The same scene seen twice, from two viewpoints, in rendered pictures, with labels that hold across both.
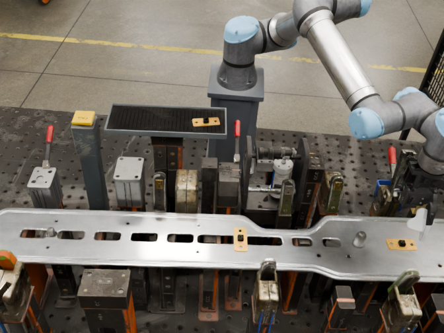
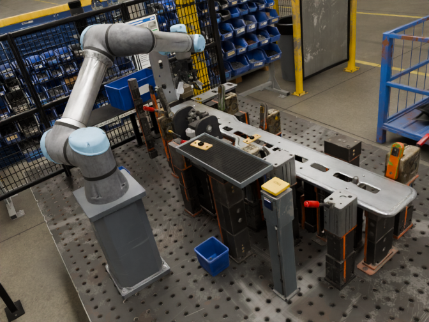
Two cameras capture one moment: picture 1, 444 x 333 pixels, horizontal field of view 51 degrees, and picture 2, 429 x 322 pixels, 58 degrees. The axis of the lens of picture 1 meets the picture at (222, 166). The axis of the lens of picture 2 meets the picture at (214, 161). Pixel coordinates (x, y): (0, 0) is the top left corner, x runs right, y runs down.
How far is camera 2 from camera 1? 2.09 m
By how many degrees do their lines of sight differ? 88
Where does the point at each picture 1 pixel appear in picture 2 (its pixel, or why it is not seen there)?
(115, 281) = (336, 138)
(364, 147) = (62, 218)
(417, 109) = not seen: hidden behind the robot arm
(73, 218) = (333, 184)
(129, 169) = (279, 156)
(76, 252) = (346, 166)
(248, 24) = (87, 130)
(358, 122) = (202, 40)
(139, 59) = not seen: outside the picture
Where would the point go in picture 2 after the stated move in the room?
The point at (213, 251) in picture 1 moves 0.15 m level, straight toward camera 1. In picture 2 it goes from (270, 139) to (295, 126)
